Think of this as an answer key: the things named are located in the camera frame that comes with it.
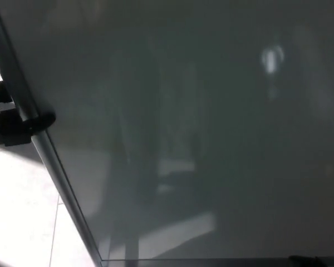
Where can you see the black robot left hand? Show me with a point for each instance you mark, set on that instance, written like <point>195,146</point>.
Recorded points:
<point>14,130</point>

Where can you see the small black plastic bracket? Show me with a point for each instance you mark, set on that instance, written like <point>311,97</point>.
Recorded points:
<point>309,261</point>

